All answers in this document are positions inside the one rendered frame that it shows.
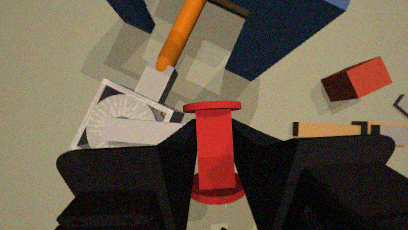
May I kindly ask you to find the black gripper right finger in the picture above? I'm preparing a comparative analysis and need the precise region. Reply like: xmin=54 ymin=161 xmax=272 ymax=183
xmin=231 ymin=118 xmax=396 ymax=230

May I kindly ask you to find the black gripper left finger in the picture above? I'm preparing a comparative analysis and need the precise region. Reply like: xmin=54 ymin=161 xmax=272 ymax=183
xmin=56 ymin=119 xmax=197 ymax=230

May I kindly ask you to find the grey flat bar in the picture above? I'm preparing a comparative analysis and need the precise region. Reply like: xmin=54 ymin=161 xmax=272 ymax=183
xmin=393 ymin=94 xmax=408 ymax=117

